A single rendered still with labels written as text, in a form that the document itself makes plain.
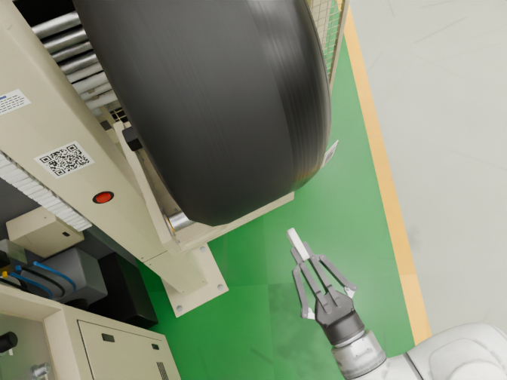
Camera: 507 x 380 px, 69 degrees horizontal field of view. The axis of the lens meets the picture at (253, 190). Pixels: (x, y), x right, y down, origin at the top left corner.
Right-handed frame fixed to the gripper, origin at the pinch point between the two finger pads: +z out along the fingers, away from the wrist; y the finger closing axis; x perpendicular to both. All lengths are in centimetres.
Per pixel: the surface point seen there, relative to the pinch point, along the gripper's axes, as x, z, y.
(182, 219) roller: 13.2, 20.2, 20.0
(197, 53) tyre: -37.4, 23.7, 6.5
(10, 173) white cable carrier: -17, 32, 42
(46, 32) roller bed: -6, 70, 29
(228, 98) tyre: -33.4, 18.3, 5.0
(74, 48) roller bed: 0, 70, 26
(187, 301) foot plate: 104, 11, 39
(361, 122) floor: 111, 57, -89
